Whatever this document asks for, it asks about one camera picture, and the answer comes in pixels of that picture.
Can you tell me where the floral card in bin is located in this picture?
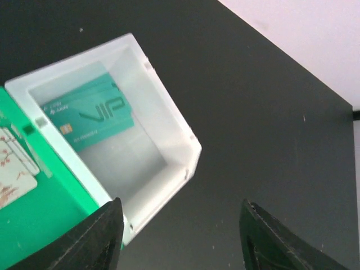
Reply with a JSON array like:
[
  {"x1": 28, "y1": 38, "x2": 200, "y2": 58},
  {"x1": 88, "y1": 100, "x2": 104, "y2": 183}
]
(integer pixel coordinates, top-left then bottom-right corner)
[{"x1": 1, "y1": 127, "x2": 40, "y2": 208}]

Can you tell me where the white translucent bin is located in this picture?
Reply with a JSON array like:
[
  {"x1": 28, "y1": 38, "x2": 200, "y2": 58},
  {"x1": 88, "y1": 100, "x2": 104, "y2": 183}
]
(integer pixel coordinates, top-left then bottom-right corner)
[{"x1": 4, "y1": 34, "x2": 201, "y2": 245}]

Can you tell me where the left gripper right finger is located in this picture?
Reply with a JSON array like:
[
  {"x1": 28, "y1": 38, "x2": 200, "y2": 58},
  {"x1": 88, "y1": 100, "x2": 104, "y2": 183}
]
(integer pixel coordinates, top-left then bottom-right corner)
[{"x1": 239, "y1": 199, "x2": 346, "y2": 269}]

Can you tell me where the teal card in bin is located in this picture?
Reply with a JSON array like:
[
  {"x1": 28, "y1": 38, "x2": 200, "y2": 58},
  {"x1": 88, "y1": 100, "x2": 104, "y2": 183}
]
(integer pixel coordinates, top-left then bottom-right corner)
[{"x1": 39, "y1": 62, "x2": 108, "y2": 105}]

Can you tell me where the teal VIP credit card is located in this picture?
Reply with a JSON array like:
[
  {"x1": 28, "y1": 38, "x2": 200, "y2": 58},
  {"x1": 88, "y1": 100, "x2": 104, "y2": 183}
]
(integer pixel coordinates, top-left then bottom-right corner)
[{"x1": 42, "y1": 73, "x2": 134, "y2": 152}]

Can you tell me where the right black frame post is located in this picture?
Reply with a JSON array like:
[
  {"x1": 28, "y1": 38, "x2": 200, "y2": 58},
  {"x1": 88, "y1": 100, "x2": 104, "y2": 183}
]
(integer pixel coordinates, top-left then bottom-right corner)
[{"x1": 352, "y1": 110, "x2": 360, "y2": 121}]

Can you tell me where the green bin middle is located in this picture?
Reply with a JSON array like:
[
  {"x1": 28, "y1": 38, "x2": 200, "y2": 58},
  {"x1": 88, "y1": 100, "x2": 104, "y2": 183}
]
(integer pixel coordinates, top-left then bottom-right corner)
[{"x1": 1, "y1": 89, "x2": 113, "y2": 269}]

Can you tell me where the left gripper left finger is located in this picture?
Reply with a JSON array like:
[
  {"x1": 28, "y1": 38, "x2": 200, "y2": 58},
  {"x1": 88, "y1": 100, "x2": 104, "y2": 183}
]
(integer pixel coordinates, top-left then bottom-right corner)
[{"x1": 9, "y1": 197, "x2": 124, "y2": 269}]

